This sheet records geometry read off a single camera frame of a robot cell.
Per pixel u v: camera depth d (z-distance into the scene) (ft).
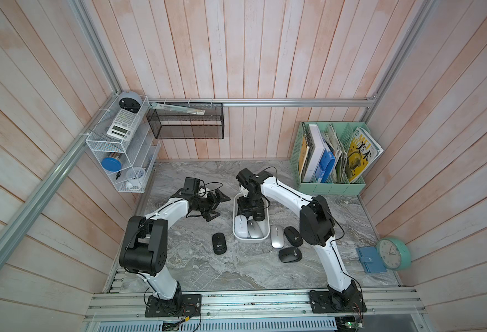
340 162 3.12
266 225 2.92
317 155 3.04
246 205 2.77
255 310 2.40
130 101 2.63
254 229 2.98
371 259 2.69
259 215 3.12
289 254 2.75
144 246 1.56
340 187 3.34
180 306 2.34
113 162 2.51
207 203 2.68
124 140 2.44
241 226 2.94
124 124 2.55
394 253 2.54
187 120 3.52
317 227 1.85
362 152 3.21
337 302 2.13
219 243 2.86
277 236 2.91
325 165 3.09
